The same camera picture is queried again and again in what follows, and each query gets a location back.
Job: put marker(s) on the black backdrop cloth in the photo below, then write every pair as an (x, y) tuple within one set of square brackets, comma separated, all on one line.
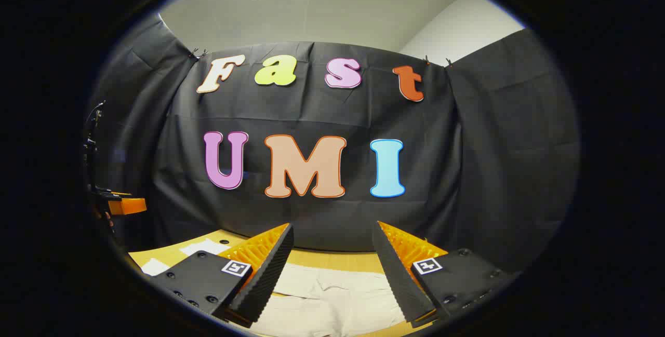
[(467, 171)]

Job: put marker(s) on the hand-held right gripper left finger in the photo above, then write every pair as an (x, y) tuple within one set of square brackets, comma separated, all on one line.
[(270, 269)]

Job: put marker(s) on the cream white jeans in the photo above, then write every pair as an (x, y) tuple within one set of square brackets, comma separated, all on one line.
[(332, 295)]

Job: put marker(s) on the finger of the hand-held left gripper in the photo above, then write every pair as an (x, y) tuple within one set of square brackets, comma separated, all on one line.
[(130, 205)]

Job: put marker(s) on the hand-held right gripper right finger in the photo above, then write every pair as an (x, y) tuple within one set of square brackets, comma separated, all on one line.
[(397, 280)]

